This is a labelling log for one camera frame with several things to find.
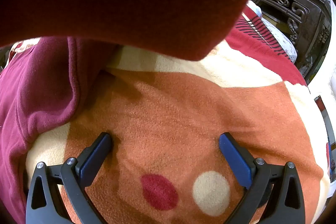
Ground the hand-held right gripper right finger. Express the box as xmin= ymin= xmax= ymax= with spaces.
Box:
xmin=219 ymin=132 xmax=306 ymax=224

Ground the orange red cream printed blanket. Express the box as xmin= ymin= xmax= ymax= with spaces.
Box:
xmin=25 ymin=5 xmax=332 ymax=224

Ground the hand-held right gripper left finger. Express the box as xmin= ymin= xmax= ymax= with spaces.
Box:
xmin=25 ymin=132 xmax=113 ymax=224

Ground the maroon fleece garment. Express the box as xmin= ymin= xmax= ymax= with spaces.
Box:
xmin=0 ymin=0 xmax=271 ymax=224

